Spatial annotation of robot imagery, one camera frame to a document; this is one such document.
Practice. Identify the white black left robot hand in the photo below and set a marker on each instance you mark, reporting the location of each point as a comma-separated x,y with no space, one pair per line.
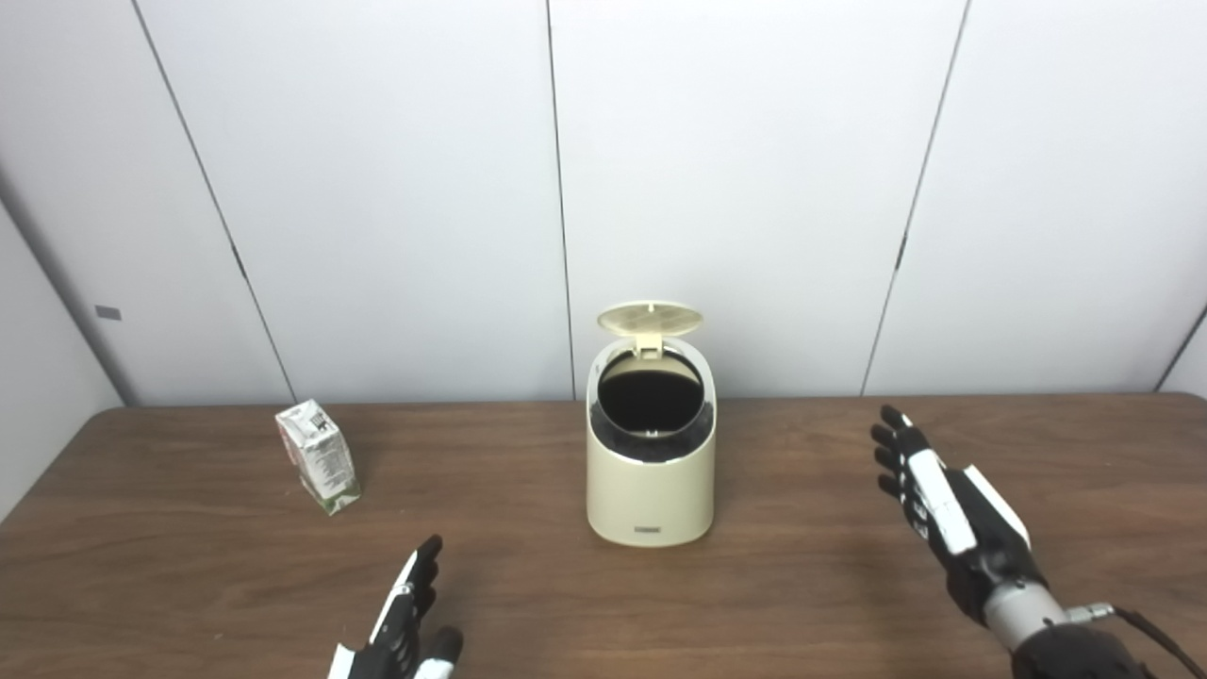
401,641

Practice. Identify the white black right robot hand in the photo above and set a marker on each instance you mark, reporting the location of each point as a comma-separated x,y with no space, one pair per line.
981,538

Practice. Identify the white green milk carton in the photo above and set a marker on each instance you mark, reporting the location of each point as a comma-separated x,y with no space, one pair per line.
321,462

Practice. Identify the cream-colored bin body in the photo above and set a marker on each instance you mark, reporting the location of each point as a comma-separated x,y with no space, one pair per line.
649,495

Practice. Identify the cream round bin lid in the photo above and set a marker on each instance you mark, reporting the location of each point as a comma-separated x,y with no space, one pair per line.
651,318

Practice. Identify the small grey wall tag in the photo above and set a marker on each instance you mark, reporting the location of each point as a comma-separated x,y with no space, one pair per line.
107,312

